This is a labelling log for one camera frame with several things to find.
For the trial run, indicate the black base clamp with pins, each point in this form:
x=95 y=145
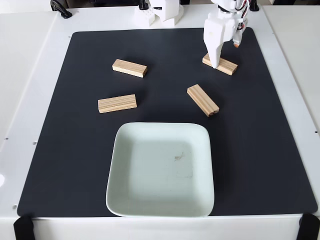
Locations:
x=143 y=4

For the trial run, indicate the black rubber mat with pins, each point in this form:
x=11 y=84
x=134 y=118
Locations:
x=75 y=125

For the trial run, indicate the grooved wooden block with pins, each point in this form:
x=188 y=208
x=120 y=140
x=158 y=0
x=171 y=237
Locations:
x=117 y=103
x=202 y=100
x=129 y=68
x=228 y=67

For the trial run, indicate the black table clamp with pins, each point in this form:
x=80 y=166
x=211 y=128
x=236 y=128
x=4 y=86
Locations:
x=60 y=7
x=254 y=6

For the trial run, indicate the pale green square plate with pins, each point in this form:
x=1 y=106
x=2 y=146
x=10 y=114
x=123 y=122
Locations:
x=160 y=172

